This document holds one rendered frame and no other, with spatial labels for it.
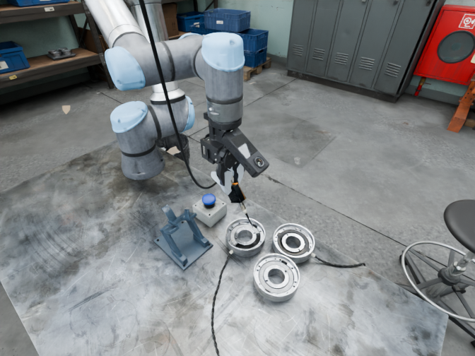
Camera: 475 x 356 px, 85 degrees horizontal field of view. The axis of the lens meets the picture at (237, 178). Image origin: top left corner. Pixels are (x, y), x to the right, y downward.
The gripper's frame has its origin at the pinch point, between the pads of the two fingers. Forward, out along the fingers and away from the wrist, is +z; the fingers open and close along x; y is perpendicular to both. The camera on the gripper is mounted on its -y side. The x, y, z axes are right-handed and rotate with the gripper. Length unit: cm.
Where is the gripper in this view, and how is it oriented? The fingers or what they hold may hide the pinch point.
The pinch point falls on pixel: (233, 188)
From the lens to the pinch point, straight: 67.4
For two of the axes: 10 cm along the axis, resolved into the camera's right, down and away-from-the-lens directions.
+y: -7.4, -4.4, 5.1
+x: -6.8, 4.8, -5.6
